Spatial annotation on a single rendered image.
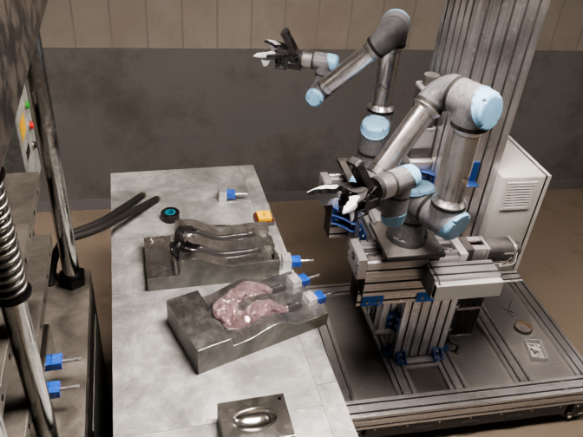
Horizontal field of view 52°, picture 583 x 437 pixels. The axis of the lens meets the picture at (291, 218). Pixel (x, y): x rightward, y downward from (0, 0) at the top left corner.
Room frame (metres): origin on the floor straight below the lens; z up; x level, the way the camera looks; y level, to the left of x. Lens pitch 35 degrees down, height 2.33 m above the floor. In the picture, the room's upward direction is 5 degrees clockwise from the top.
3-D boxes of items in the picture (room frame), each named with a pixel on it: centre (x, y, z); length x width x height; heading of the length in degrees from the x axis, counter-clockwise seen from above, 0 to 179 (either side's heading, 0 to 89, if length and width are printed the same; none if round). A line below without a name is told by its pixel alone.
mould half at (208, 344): (1.53, 0.12, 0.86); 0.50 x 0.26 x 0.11; 124
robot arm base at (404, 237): (1.81, -0.43, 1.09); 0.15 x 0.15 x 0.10
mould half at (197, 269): (1.85, 0.31, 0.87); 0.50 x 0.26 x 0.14; 107
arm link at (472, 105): (1.71, -0.52, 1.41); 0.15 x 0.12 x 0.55; 39
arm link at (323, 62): (2.48, -0.09, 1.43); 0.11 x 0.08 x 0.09; 78
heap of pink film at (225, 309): (1.54, 0.12, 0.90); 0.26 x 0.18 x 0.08; 124
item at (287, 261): (1.88, -0.04, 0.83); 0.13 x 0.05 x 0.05; 103
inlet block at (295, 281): (1.74, -0.07, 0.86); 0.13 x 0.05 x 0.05; 124
